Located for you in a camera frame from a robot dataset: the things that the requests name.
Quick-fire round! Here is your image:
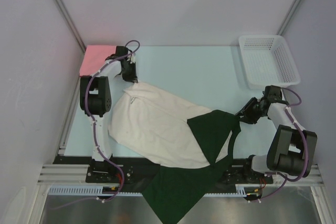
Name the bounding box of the white and dark green t-shirt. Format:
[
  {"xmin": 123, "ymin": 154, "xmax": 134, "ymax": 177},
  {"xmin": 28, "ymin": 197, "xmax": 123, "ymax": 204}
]
[{"xmin": 108, "ymin": 82, "xmax": 241, "ymax": 223}]

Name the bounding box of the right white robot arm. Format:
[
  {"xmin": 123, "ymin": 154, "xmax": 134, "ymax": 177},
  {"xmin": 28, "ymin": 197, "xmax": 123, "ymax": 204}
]
[{"xmin": 236, "ymin": 86, "xmax": 318, "ymax": 183}]

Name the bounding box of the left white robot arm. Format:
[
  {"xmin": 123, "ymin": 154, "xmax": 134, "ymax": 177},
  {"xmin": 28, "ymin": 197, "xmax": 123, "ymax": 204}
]
[{"xmin": 79, "ymin": 45, "xmax": 138, "ymax": 163}]

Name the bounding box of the folded pink t-shirt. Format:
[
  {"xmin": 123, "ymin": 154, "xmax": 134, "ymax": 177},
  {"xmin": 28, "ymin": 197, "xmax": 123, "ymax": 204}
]
[{"xmin": 79, "ymin": 45, "xmax": 116, "ymax": 77}]

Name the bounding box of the white perforated plastic basket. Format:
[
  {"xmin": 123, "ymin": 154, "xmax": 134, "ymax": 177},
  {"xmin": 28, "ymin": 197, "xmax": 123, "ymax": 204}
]
[{"xmin": 238, "ymin": 35, "xmax": 301, "ymax": 89}]

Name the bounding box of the aluminium frame rail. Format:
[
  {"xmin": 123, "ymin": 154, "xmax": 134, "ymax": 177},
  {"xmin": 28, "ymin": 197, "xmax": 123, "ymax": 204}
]
[{"xmin": 37, "ymin": 164, "xmax": 324, "ymax": 186}]

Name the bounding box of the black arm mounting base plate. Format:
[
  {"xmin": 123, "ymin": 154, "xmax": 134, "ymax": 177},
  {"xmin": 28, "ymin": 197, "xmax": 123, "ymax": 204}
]
[{"xmin": 53, "ymin": 156, "xmax": 275, "ymax": 194}]

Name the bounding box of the white slotted cable duct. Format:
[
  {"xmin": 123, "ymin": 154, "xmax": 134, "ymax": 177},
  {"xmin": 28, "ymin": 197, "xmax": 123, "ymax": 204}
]
[{"xmin": 48, "ymin": 185, "xmax": 261, "ymax": 198}]

